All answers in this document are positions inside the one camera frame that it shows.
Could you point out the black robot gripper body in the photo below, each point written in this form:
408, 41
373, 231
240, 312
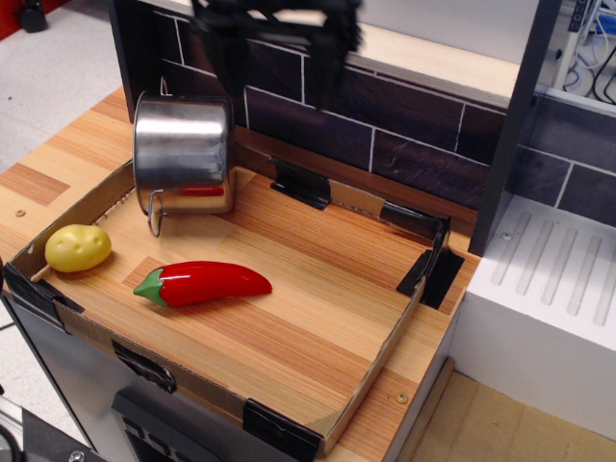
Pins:
303, 23

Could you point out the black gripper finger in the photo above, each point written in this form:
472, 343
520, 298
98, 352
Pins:
228, 51
326, 69

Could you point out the stainless steel pot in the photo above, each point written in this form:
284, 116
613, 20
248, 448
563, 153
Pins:
183, 156

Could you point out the cardboard fence with black tape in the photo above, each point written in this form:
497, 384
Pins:
333, 365

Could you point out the red toy chili pepper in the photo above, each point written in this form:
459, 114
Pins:
188, 283

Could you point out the yellow toy potato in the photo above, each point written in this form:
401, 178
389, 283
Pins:
77, 247

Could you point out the white dish drainer sink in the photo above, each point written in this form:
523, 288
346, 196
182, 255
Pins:
537, 322

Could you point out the dark grey vertical post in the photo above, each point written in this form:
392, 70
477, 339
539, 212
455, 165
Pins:
503, 171

